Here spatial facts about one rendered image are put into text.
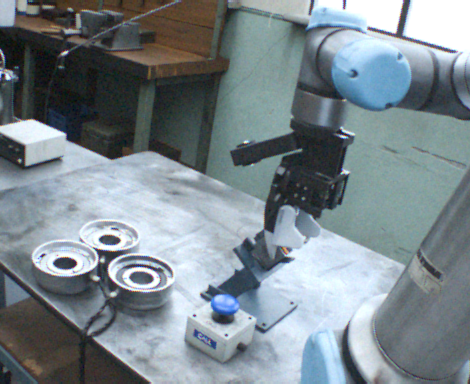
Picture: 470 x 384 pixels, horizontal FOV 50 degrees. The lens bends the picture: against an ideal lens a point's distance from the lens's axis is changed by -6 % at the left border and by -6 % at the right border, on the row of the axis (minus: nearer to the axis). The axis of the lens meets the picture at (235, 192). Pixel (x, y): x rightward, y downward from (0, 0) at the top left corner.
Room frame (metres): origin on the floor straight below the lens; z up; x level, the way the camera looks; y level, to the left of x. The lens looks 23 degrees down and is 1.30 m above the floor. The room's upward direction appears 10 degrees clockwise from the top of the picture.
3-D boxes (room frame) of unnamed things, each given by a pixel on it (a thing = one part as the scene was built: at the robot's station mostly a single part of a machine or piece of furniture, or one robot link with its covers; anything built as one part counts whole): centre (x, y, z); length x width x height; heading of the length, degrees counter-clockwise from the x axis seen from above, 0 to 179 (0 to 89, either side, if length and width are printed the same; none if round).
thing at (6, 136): (1.46, 0.74, 0.83); 0.41 x 0.19 x 0.30; 62
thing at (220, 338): (0.60, -0.02, 0.82); 0.08 x 0.07 x 0.05; 58
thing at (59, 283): (0.68, 0.24, 0.82); 0.10 x 0.10 x 0.04
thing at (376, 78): (0.60, -0.13, 1.22); 0.11 x 0.11 x 0.08; 14
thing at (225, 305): (0.60, -0.01, 0.85); 0.04 x 0.04 x 0.05
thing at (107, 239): (0.78, 0.20, 0.82); 0.10 x 0.10 x 0.04
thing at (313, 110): (0.70, -0.09, 1.14); 0.08 x 0.08 x 0.05
